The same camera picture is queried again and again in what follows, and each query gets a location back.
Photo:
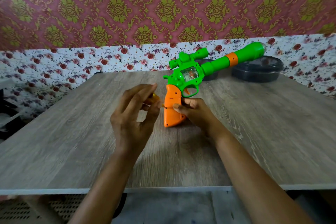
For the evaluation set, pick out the person's right forearm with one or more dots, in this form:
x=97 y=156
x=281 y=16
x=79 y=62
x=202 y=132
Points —
x=252 y=179

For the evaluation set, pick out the black plastic crate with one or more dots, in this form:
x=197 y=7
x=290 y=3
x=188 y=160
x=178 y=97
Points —
x=10 y=124

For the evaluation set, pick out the black round container with lid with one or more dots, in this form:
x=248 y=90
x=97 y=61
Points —
x=258 y=70

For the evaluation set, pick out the person's left forearm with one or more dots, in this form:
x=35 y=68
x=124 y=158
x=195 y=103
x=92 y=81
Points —
x=105 y=189

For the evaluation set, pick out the green and orange toy gun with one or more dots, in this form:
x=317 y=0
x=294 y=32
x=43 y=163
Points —
x=190 y=74

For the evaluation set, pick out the white perforated plastic panel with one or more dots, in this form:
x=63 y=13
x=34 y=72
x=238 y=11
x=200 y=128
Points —
x=23 y=210

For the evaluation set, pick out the person's right hand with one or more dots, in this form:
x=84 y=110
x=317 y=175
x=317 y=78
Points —
x=199 y=116

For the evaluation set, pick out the person's left thumb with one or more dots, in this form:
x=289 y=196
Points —
x=154 y=113

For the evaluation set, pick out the person's left hand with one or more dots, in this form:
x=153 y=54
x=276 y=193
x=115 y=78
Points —
x=128 y=129

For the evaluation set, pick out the person's right thumb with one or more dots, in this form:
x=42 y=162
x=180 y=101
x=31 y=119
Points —
x=181 y=107

